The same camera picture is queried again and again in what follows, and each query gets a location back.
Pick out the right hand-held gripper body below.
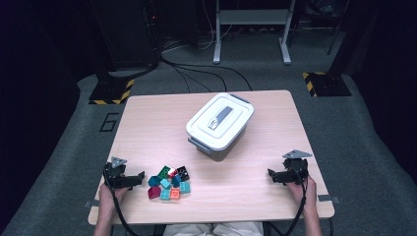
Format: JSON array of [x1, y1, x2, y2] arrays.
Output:
[[282, 148, 313, 186]]

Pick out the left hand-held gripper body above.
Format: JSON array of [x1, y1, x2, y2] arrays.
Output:
[[103, 156, 134, 190]]

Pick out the maroon toy block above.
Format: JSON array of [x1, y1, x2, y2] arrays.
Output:
[[147, 186, 162, 201]]

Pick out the green toy block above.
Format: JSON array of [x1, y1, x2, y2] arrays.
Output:
[[157, 165, 171, 180]]

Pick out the clear brown storage box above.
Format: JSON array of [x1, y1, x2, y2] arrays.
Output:
[[187, 93, 252, 162]]

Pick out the white box lid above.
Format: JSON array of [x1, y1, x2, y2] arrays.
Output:
[[185, 91, 255, 152]]

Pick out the person's left hand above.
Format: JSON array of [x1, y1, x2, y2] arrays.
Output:
[[98, 183, 130, 214]]

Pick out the person's right hand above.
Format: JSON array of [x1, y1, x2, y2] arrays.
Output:
[[287, 176, 319, 216]]

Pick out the person's beige pants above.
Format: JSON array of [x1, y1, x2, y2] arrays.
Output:
[[162, 221, 265, 236]]

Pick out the black stand base striped tape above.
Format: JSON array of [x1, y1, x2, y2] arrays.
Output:
[[302, 71, 352, 98], [88, 73, 136, 106]]

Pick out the dark curtain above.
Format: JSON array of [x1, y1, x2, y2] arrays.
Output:
[[340, 0, 417, 187], [0, 0, 114, 230]]

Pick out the black computer tower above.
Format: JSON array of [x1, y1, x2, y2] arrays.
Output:
[[109, 0, 162, 71]]

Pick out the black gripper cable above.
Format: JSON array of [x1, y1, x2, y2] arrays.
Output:
[[278, 163, 311, 236], [102, 162, 141, 236]]

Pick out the thick black floor cable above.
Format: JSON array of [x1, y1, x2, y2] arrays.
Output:
[[107, 58, 162, 81]]

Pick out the thin black floor cable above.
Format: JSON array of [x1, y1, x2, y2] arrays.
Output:
[[160, 58, 254, 92], [168, 62, 228, 93], [172, 67, 212, 93]]

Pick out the white floor cable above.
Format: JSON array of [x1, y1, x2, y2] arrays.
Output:
[[161, 0, 234, 53]]

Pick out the white metal stand frame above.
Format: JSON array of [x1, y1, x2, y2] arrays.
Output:
[[212, 0, 298, 66]]

